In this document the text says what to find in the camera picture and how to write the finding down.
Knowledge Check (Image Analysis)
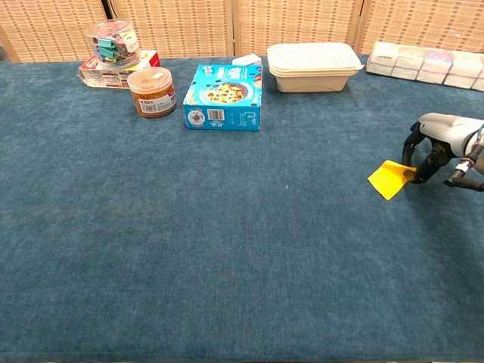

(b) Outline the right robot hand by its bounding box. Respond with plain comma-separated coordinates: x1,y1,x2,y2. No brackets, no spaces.
401,112,484,192

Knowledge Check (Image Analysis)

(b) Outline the wrapped tissue pack bundle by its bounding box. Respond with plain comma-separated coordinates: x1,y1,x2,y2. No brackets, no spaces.
365,41,484,92

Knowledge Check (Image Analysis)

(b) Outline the beige lidded food container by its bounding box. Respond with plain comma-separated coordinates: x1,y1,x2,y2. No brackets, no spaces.
266,42,364,94

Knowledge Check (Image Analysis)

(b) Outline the small white box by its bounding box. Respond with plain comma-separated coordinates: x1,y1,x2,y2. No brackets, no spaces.
231,54,262,67

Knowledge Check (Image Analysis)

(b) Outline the blue cookie box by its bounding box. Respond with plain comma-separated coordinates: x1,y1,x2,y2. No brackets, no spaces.
182,64,264,132

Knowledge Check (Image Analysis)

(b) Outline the woven folding screen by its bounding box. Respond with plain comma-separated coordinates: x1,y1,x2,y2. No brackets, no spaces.
0,0,484,64

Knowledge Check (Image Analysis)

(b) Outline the blue table cloth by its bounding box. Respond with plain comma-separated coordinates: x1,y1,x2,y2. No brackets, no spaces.
0,54,484,362

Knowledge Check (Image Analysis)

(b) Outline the orange rubber band jar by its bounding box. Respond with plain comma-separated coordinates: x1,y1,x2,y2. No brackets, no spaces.
126,67,178,119

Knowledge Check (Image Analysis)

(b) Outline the red and white carton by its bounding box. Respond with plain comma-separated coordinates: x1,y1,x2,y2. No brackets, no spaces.
78,49,162,90

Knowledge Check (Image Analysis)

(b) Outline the clear binder clip jar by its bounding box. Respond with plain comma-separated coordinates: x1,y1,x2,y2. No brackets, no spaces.
83,19,141,70

